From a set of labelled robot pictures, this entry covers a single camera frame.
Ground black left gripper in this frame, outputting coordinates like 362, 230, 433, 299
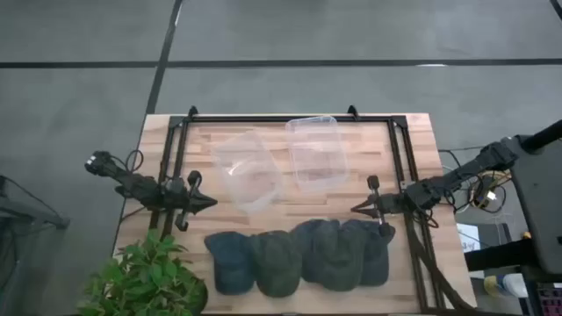
174, 170, 220, 232

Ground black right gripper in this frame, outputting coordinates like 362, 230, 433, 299
349, 175, 407, 239

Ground dark green baseball cap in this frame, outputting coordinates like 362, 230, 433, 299
249, 229, 304, 298
312, 219, 369, 292

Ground clear plastic storage bin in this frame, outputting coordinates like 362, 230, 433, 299
211, 130, 285, 215
285, 115, 351, 194

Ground green leafy plant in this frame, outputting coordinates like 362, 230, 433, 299
76, 227, 207, 316

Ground black plant pot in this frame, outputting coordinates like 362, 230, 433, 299
191, 280, 210, 316

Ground white paper sheet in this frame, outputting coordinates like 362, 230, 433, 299
456, 222, 482, 254

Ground black power adapter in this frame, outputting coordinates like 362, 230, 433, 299
475, 175, 496, 207

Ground black cart beam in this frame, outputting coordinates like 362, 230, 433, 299
464, 239, 544, 272

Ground white bottle yellow cap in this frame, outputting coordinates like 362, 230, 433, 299
482, 272, 530, 299

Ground grey metal stand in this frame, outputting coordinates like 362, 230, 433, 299
0, 174, 71, 232

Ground black pole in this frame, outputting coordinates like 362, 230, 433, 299
521, 118, 562, 154

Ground black keypad coloured buttons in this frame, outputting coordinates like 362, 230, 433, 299
536, 283, 562, 316

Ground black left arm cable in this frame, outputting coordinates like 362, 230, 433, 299
109, 148, 145, 175

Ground black aluminium rig frame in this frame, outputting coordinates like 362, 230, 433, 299
148, 114, 479, 315

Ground black sleeved cable bundle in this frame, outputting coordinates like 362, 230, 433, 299
406, 210, 478, 313

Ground yellow cable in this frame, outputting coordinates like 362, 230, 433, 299
469, 169, 514, 211

